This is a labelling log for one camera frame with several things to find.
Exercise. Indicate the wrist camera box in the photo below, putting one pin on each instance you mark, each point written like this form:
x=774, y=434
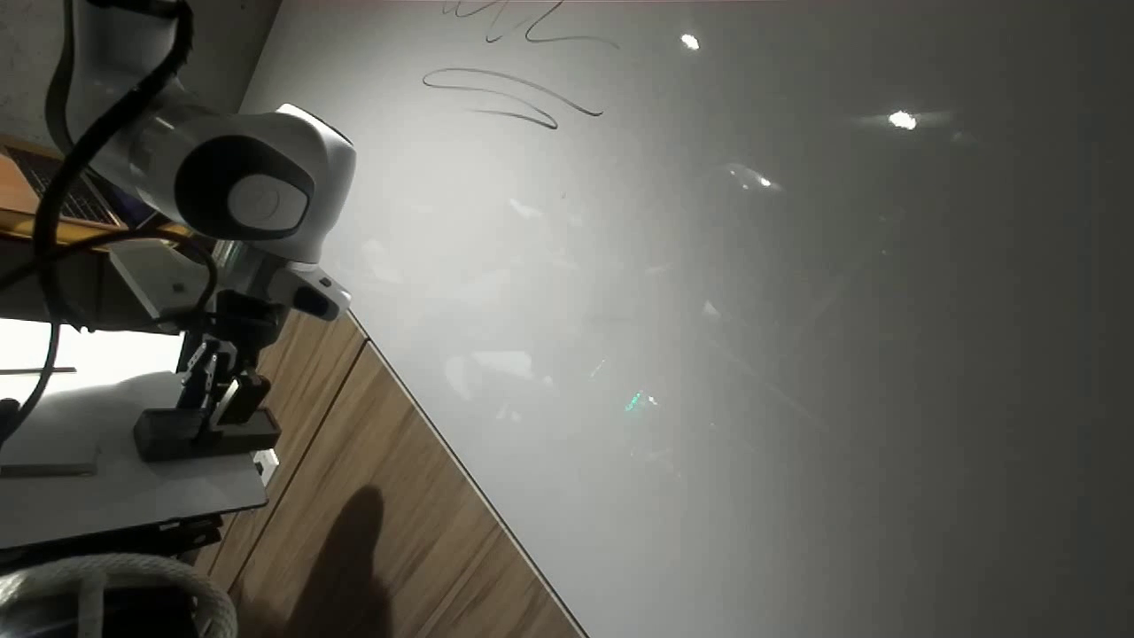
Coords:
x=319, y=292

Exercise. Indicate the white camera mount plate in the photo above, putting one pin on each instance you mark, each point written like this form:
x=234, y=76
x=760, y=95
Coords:
x=161, y=274

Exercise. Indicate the white round hoop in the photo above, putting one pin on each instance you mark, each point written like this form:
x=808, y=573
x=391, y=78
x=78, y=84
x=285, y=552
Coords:
x=129, y=573

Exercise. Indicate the small white tag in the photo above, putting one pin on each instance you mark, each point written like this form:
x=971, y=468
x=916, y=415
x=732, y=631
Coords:
x=269, y=467

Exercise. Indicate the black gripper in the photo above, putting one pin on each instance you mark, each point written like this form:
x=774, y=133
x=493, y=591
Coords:
x=241, y=332

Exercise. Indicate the black whiteboard eraser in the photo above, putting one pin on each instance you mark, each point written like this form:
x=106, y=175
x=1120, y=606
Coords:
x=207, y=442

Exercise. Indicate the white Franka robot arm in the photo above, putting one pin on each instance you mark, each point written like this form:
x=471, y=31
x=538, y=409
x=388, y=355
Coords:
x=285, y=154

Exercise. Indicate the small white side table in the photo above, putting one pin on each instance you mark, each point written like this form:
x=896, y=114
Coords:
x=93, y=483

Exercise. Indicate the yellow wooden chair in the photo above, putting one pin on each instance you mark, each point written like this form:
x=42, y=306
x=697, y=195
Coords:
x=19, y=195

